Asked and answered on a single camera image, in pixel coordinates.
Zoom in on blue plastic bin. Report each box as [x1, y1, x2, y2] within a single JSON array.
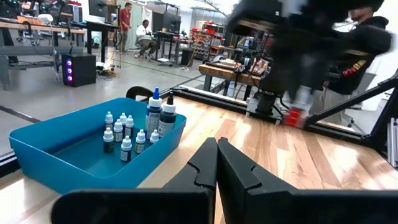
[[8, 97, 187, 195]]

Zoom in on black curved clamp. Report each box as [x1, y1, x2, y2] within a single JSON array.
[[126, 86, 154, 103]]

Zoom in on shelf with red bins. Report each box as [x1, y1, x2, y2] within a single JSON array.
[[190, 21, 226, 62]]

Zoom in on silver aluminium bracket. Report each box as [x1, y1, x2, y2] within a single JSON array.
[[387, 118, 398, 169]]

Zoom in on small red dropper bottle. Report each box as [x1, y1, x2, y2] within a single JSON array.
[[282, 88, 315, 129]]

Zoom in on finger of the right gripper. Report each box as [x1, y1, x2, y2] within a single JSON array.
[[273, 74, 292, 102], [306, 70, 324, 100]]

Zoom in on large bottle blue nozzle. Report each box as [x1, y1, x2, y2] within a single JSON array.
[[145, 86, 163, 140]]

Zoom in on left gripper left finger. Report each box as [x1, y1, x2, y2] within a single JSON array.
[[162, 137, 218, 192]]

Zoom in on black wide monitor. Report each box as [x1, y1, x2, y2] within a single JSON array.
[[151, 11, 182, 34]]

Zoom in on person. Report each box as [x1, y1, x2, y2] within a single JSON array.
[[310, 0, 394, 125], [134, 19, 158, 59], [119, 2, 133, 54]]

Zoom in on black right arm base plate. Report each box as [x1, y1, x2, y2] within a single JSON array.
[[245, 107, 285, 124]]

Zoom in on large bottle black nozzle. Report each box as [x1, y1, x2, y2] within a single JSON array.
[[157, 91, 177, 139]]

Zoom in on wooden workbench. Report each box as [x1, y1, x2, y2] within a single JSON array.
[[198, 60, 271, 101]]

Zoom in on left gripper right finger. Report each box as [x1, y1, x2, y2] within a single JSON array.
[[216, 137, 299, 224]]

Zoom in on black computer tower purple lights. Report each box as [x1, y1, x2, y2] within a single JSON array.
[[61, 52, 97, 88]]

